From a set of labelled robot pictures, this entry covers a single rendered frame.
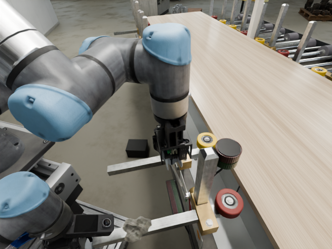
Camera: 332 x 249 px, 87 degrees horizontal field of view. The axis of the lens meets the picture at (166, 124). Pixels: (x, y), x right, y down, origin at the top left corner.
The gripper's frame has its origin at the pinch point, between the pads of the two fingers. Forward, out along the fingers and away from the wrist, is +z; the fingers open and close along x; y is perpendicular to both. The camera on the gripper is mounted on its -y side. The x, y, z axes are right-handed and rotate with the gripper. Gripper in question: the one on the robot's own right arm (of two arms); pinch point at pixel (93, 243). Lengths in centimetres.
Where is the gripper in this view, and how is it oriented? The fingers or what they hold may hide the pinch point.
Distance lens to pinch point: 67.5
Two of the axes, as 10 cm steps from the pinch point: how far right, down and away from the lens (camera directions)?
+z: 0.5, 7.3, 6.8
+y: -9.8, 1.7, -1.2
